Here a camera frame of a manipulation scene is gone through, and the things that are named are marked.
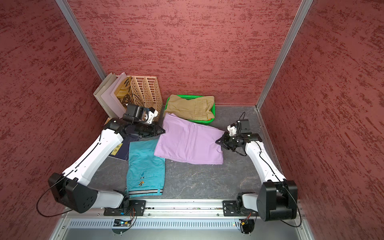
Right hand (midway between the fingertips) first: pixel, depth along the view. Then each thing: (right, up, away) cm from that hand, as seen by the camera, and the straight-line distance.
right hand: (216, 144), depth 81 cm
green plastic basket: (-5, +12, +18) cm, 22 cm away
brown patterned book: (-59, +32, +16) cm, 69 cm away
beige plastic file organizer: (-48, +35, +25) cm, 64 cm away
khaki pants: (-8, +22, +26) cm, 35 cm away
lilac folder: (-64, +26, +8) cm, 70 cm away
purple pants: (-17, +2, -1) cm, 17 cm away
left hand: (-28, +6, -6) cm, 30 cm away
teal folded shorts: (-41, -16, +4) cm, 44 cm away
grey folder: (-68, +37, +11) cm, 79 cm away
